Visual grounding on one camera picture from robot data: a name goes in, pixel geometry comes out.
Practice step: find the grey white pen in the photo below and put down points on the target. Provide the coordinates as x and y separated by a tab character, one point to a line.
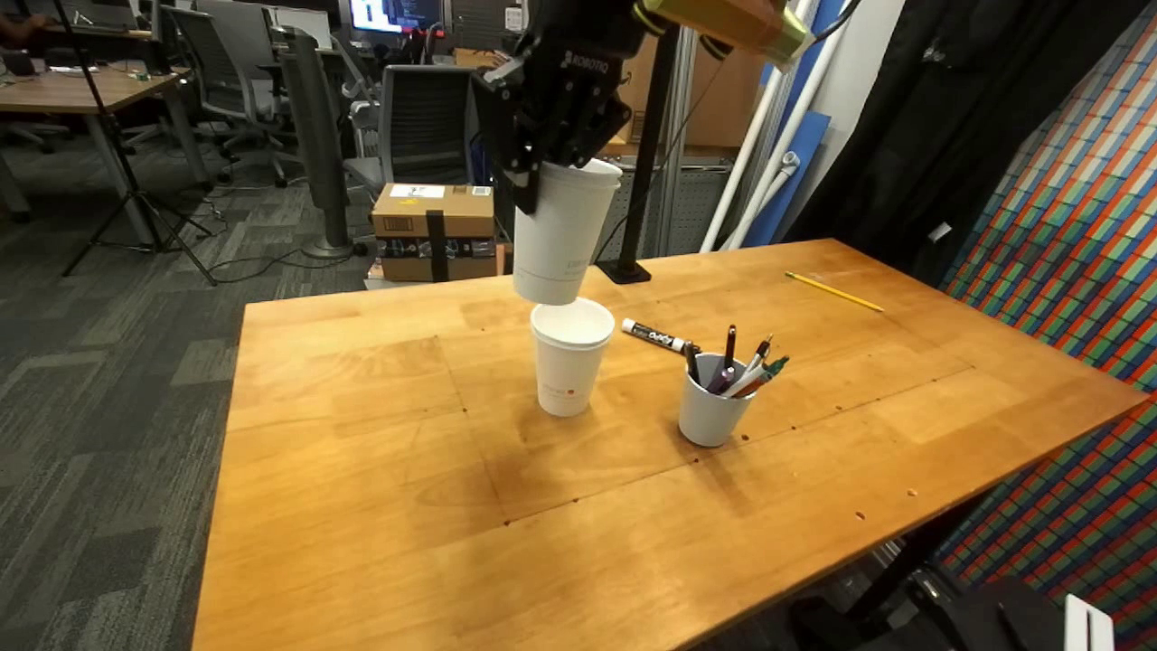
749	363

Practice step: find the white and blue boards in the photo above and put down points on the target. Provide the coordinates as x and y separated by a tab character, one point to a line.
781	158

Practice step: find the large cardboard shipping box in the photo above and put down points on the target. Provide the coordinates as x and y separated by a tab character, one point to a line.
711	109

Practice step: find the green tipped pen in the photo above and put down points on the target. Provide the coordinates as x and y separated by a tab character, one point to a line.
768	371

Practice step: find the yellow pencil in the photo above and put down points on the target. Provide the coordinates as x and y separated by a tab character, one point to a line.
833	290

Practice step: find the lit computer monitor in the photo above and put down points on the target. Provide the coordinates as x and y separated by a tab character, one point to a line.
392	16

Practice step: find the black mesh office chair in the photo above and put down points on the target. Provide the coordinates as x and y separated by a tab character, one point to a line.
429	121

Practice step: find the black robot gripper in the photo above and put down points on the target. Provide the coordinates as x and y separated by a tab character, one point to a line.
571	86

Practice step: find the colourful patterned wall panel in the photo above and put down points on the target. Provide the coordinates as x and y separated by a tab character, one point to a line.
1071	363

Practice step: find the grey perforated metal cabinet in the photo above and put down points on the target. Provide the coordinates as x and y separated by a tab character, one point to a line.
675	203

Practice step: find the black marker white label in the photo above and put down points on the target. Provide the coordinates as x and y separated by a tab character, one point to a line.
652	339

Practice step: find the small white pen holder cup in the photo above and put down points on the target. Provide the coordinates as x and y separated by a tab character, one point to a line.
711	418

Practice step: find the wooden office desk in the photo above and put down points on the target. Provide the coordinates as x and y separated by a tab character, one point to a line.
72	93

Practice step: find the black pole with base plate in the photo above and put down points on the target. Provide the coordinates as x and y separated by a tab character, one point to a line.
652	183

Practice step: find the white foam cup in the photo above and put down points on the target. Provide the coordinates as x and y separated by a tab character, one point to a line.
570	363
561	242

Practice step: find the black tripod stand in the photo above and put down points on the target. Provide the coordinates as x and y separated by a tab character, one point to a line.
120	169

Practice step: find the black white device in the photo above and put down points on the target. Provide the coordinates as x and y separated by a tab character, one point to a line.
998	617

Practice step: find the grey floor column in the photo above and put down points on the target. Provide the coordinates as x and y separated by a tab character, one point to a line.
318	145

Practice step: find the black pen red cap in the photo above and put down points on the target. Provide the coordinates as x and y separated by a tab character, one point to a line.
727	350

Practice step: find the grey office chair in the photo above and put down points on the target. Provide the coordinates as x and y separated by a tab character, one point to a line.
223	74

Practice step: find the black curtain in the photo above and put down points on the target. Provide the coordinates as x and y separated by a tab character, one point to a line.
964	121

